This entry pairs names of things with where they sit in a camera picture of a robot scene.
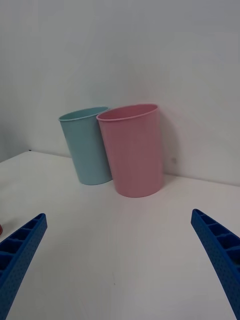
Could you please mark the pale blue plastic bin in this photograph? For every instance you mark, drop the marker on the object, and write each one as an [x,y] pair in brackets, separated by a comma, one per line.
[86,150]

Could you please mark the red drink can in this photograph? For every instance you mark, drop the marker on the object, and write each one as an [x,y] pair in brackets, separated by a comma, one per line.
[0,229]

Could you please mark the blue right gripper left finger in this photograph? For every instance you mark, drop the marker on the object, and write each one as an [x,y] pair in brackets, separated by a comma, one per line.
[20,260]

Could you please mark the pink plastic bin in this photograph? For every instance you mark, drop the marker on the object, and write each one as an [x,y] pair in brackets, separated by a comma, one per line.
[135,155]

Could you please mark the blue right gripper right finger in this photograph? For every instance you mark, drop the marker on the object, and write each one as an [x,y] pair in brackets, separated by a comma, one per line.
[220,250]

